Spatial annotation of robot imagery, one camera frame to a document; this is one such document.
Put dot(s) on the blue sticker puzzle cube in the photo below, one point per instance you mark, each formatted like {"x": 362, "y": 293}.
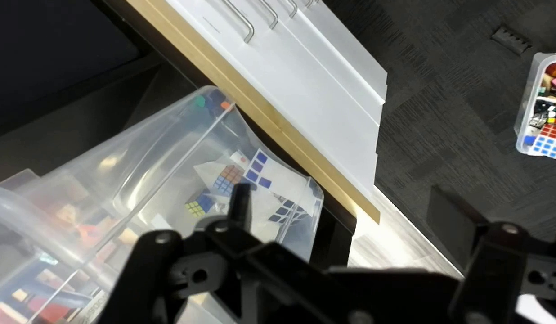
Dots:
{"x": 544, "y": 145}

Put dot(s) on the clear plastic basket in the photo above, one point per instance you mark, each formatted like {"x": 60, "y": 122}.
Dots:
{"x": 145, "y": 162}

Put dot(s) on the multicolour puzzle cube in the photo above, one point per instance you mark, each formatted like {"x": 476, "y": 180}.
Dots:
{"x": 229, "y": 178}

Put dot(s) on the blue white puzzle cube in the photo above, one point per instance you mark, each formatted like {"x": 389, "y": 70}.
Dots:
{"x": 258, "y": 171}

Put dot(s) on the black floor outlet plate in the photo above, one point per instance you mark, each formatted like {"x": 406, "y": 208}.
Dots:
{"x": 512, "y": 37}

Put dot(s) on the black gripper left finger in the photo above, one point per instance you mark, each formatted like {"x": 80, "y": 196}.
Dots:
{"x": 240, "y": 203}

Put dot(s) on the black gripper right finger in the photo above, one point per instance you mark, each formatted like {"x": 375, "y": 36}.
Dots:
{"x": 454, "y": 217}

